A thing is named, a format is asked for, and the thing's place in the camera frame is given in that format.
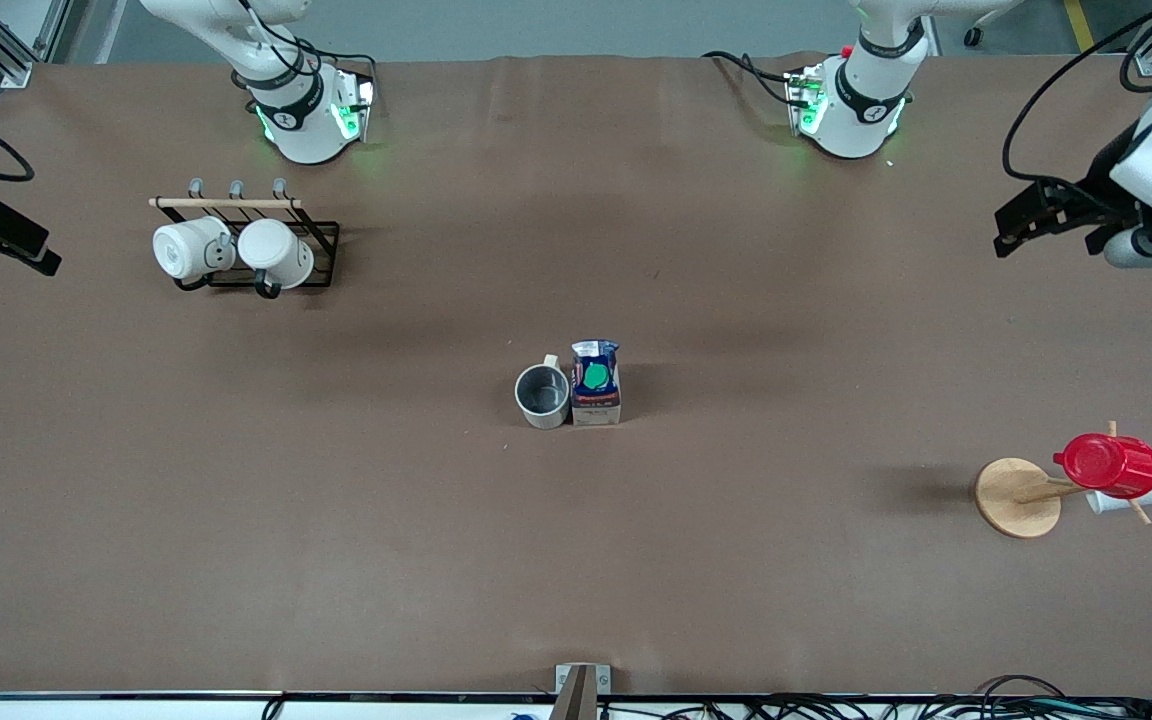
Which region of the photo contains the blue and white milk carton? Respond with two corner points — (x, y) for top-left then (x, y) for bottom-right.
(569, 339), (624, 428)

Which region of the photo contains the beige mug with grey inside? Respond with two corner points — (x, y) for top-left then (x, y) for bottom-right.
(514, 353), (574, 431)

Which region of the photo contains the small white cup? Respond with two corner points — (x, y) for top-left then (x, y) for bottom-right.
(1085, 485), (1152, 517)

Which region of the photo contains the white mug with round print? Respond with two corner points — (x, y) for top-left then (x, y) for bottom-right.
(152, 216), (237, 284)

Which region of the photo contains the red mug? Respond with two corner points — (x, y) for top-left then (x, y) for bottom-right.
(1052, 432), (1152, 501)

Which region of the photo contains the wooden mug tree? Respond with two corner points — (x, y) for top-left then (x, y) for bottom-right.
(974, 420), (1152, 541)

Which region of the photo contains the brown table cover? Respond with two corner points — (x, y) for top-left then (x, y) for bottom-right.
(0, 54), (1152, 697)

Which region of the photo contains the white mug with dark handle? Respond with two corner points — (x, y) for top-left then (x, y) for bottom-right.
(236, 218), (316, 300)

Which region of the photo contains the black wire mug rack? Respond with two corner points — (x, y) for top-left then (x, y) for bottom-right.
(148, 178), (341, 299)

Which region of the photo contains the black left arm base cable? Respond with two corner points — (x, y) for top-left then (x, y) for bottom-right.
(701, 49), (800, 107)

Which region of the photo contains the black arm base cable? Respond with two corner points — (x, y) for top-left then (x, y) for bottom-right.
(701, 49), (800, 107)
(236, 0), (378, 89)

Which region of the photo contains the black right arm base cable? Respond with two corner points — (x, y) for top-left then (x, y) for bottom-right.
(236, 0), (378, 89)

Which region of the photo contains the black cable bundle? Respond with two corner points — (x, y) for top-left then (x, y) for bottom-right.
(596, 674), (1152, 720)

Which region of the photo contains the metal table edge bracket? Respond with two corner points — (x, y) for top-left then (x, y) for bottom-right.
(548, 662), (613, 720)

